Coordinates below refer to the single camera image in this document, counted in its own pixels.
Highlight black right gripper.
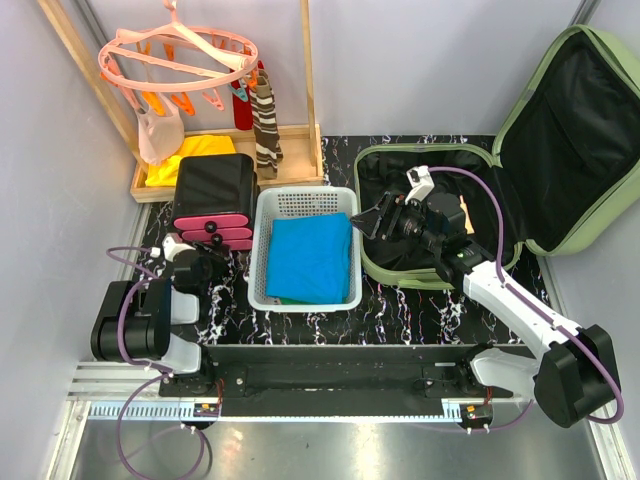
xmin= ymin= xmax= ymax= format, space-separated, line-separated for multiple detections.
xmin=349 ymin=191 xmax=442 ymax=254

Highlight magenta plastic tray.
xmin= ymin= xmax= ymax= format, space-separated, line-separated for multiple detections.
xmin=173 ymin=213 xmax=249 ymax=233

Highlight blue shirt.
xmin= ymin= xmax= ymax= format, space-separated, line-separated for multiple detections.
xmin=266 ymin=212 xmax=353 ymax=305

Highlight green shirt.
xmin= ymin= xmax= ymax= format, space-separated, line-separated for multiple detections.
xmin=271 ymin=297 xmax=310 ymax=306

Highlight green hard-shell suitcase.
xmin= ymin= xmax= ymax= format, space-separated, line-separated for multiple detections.
xmin=354 ymin=25 xmax=639 ymax=268

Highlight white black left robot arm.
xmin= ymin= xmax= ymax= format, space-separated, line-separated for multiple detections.
xmin=90 ymin=234 xmax=230 ymax=396

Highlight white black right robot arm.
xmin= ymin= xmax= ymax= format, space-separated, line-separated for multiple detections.
xmin=351 ymin=193 xmax=624 ymax=428

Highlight wooden clothes rack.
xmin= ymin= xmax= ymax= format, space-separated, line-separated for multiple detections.
xmin=36 ymin=0 xmax=326 ymax=204

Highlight black box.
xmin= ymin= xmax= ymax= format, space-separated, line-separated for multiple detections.
xmin=173 ymin=153 xmax=259 ymax=219

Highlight white plastic mesh basket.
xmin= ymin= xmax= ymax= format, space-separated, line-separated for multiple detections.
xmin=248 ymin=186 xmax=362 ymax=313

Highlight yellow shorts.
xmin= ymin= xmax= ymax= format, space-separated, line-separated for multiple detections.
xmin=145 ymin=134 xmax=236 ymax=188

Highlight brown striped sock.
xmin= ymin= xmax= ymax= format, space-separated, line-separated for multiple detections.
xmin=249 ymin=69 xmax=284 ymax=180

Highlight pale pink garment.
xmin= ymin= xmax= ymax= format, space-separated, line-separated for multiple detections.
xmin=135 ymin=93 xmax=185 ymax=166

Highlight red garment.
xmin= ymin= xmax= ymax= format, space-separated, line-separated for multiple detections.
xmin=231 ymin=60 xmax=263 ymax=131

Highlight orange clothespin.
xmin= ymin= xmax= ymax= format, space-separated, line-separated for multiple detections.
xmin=171 ymin=92 xmax=196 ymax=116

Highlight teal clothespin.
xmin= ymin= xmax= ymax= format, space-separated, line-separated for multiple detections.
xmin=229 ymin=84 xmax=249 ymax=102

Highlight pink round clip hanger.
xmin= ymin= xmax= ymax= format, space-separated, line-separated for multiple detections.
xmin=98 ymin=1 xmax=259 ymax=111

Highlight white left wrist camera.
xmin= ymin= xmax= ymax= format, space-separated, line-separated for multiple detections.
xmin=149 ymin=233 xmax=195 ymax=262

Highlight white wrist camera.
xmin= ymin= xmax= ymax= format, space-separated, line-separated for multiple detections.
xmin=149 ymin=233 xmax=195 ymax=262
xmin=406 ymin=165 xmax=435 ymax=203

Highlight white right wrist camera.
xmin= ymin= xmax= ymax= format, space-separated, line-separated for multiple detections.
xmin=406 ymin=165 xmax=435 ymax=203

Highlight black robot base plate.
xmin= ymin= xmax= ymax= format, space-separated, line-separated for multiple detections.
xmin=97 ymin=342 xmax=561 ymax=421

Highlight aluminium frame rail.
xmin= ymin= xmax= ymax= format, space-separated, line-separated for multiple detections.
xmin=44 ymin=359 xmax=631 ymax=480

